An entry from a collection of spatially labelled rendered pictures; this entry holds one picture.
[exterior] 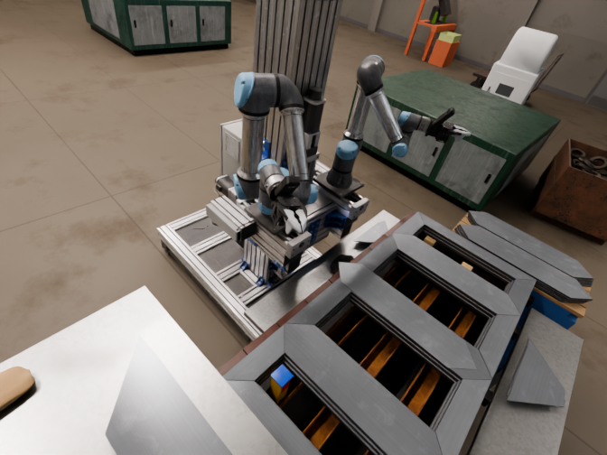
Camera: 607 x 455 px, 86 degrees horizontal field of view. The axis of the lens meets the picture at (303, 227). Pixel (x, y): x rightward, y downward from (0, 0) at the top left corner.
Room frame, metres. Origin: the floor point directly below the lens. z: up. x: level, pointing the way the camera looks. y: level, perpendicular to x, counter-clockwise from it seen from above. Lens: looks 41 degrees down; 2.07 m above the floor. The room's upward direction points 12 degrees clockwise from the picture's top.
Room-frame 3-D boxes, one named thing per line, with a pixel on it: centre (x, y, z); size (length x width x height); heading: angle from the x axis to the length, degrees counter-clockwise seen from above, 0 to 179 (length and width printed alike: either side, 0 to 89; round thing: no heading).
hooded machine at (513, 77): (6.22, -2.93, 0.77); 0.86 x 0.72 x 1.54; 146
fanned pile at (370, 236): (1.64, -0.48, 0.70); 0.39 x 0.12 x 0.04; 145
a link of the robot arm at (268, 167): (0.96, 0.15, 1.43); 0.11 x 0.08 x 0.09; 27
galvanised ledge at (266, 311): (1.37, -0.26, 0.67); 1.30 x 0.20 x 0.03; 145
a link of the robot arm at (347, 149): (1.66, -0.15, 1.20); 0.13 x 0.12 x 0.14; 169
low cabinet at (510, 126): (4.44, -1.64, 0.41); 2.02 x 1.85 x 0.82; 52
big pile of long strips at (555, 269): (1.61, -1.35, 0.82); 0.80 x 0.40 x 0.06; 55
